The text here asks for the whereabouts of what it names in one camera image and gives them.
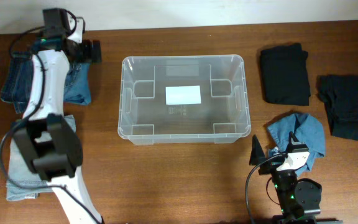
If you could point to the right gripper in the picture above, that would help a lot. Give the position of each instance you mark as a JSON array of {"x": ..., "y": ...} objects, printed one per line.
[{"x": 257, "y": 155}]

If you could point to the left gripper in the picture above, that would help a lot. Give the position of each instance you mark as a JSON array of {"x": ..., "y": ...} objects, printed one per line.
[{"x": 90, "y": 50}]

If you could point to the blue shirt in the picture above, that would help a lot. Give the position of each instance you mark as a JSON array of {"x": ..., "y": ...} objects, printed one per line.
[{"x": 307, "y": 129}]

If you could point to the black garment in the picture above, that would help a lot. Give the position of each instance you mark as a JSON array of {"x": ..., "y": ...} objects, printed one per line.
[
  {"x": 284, "y": 75},
  {"x": 339, "y": 93}
]

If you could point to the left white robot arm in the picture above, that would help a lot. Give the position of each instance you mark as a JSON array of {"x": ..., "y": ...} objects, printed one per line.
[{"x": 49, "y": 146}]

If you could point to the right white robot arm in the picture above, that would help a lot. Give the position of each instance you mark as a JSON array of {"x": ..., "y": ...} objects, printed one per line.
[{"x": 299, "y": 199}]

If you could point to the clear plastic storage bin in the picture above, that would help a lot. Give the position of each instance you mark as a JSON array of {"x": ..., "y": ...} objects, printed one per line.
[{"x": 222, "y": 117}]

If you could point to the dark blue folded jeans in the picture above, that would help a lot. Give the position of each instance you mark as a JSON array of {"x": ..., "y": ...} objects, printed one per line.
[{"x": 17, "y": 87}]

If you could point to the white label in bin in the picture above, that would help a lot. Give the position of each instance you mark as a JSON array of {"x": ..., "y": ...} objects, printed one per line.
[{"x": 183, "y": 95}]

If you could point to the light blue folded jeans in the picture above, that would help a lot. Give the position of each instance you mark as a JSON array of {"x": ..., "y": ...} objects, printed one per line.
[{"x": 19, "y": 173}]

